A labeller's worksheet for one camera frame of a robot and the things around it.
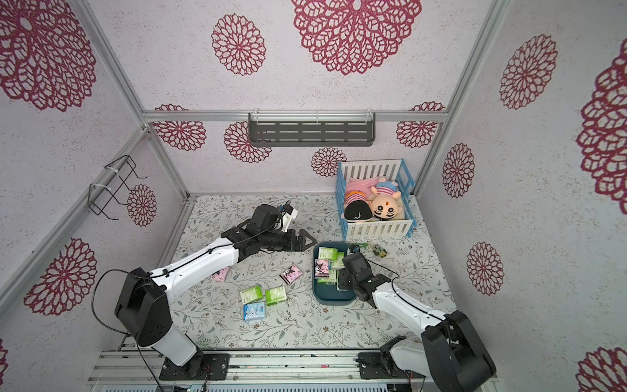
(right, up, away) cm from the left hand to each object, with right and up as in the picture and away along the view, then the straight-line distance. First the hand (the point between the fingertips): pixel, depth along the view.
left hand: (307, 243), depth 80 cm
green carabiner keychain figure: (+29, -5, +20) cm, 35 cm away
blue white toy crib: (+29, +17, +24) cm, 41 cm away
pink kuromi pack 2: (-6, -13, +12) cm, 18 cm away
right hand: (+16, -13, +9) cm, 22 cm away
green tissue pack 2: (-20, -19, +5) cm, 28 cm away
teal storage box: (+8, -20, +9) cm, 23 cm away
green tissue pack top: (+8, -5, +13) cm, 16 cm away
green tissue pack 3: (-12, -19, +7) cm, 24 cm away
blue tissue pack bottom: (-18, -23, +3) cm, 30 cm away
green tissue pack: (+12, -9, +13) cm, 20 cm away
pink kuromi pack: (+5, -10, +9) cm, 15 cm away
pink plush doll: (+20, +13, +18) cm, 29 cm away
